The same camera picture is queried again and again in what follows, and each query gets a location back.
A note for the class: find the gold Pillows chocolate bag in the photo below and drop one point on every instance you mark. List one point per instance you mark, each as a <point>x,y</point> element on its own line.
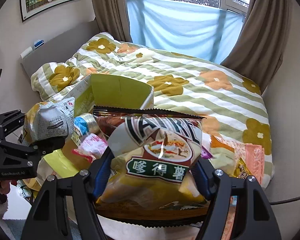
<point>241,170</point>

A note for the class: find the purple snack bag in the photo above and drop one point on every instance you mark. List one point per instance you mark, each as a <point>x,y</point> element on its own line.
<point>205,154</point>

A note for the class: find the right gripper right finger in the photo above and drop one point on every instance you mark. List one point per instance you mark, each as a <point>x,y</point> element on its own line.
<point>254,217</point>

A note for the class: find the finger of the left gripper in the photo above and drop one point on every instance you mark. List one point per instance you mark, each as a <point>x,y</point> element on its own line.
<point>47,146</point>

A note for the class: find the blue white snack pack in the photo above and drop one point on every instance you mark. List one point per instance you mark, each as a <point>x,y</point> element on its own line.
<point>84,124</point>

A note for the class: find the right brown curtain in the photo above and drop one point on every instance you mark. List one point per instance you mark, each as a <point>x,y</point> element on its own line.
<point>258,52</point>

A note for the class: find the grey headboard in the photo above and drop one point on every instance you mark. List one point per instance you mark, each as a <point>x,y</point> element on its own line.
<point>59,48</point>

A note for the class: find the blue object on headboard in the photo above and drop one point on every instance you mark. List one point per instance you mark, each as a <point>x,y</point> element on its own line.
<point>37,44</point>

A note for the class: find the pink white snack pack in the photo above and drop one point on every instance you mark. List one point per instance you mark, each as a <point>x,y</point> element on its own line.
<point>91,148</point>

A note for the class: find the brown curtain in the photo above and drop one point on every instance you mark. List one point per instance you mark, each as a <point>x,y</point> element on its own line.
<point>112,16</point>
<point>258,52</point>

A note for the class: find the green cardboard box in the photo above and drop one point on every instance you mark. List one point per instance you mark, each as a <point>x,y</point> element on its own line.
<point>110,91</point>

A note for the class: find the person's left hand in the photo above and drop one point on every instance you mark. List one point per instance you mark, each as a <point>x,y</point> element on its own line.
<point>5,187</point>

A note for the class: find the floral striped quilt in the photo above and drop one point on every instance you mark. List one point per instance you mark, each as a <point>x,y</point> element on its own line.
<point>231,105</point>

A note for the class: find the left brown curtain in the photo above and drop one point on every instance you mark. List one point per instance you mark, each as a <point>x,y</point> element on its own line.
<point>112,16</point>

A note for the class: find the white grey snack bag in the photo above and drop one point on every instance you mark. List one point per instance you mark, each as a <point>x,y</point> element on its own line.
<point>48,119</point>

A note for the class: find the blue window sheet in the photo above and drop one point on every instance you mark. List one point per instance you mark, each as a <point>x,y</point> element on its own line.
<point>196,30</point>

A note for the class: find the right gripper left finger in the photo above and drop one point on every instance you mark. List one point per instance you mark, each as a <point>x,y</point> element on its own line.
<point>48,216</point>

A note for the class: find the orange beige snack bag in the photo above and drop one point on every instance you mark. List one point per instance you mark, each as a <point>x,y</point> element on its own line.
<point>223,156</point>

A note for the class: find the Taire potato chip bag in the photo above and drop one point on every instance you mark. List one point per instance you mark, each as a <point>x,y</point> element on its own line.
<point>154,151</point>

